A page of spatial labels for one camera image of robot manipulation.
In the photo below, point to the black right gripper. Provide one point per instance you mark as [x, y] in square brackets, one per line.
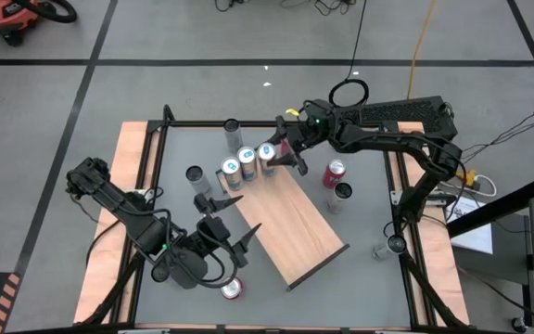
[315, 130]

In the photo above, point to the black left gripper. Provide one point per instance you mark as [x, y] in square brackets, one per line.
[211, 253]

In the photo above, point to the blue silver Red Bull can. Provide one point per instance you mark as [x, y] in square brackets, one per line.
[247, 162]
[231, 172]
[266, 155]

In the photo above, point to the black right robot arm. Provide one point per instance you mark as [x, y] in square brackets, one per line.
[387, 141]

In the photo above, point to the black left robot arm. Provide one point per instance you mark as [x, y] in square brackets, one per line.
[128, 218]

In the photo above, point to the wooden shelf with black legs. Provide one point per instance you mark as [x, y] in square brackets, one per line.
[290, 222]

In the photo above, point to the yellow tag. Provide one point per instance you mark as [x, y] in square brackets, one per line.
[291, 111]

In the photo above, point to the white can with pink band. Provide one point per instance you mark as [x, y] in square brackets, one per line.
[197, 178]
[232, 134]

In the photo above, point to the white Celsius Peach Vibe can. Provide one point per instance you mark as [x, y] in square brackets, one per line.
[339, 195]

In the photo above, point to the wooden table side panel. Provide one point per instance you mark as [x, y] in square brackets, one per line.
[130, 139]
[438, 260]

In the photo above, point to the white yellow power strip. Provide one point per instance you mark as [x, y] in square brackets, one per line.
[466, 177]

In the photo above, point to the white paper sheet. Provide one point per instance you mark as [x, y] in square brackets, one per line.
[475, 236]

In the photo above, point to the black desk edge bar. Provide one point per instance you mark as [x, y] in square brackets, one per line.
[499, 206]

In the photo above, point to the black caster wheel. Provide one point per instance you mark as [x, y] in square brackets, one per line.
[518, 323]

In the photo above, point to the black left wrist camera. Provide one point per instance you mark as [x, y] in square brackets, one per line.
[213, 228]

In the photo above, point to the black metal rig frame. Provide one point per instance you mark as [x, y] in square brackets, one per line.
[202, 124]

